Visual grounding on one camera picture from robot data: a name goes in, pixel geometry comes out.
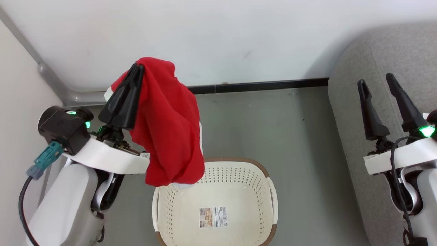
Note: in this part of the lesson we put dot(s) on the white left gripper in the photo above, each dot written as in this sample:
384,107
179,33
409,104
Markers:
109,157

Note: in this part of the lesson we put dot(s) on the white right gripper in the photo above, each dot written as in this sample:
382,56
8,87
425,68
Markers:
416,153

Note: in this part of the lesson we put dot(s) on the red white-trimmed garment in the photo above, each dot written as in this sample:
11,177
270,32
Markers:
167,126

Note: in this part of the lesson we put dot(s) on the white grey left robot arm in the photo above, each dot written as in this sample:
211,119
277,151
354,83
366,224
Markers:
65,205

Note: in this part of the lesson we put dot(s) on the cream perforated laundry basket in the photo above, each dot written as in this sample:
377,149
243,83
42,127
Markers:
218,191

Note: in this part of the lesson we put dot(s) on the grey fabric sofa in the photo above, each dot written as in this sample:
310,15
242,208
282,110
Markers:
385,58

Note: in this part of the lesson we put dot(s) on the black skirting board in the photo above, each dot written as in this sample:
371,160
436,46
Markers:
259,84

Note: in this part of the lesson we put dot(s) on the paper barcode label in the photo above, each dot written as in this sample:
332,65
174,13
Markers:
213,217

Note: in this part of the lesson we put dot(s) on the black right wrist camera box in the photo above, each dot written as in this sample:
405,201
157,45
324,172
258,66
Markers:
433,118

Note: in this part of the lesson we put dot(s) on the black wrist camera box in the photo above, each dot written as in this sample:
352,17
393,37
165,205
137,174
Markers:
61,128
433,118

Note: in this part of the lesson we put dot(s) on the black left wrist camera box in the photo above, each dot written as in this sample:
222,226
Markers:
61,128

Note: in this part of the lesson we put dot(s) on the grey wall pipe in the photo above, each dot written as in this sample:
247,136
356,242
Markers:
51,77

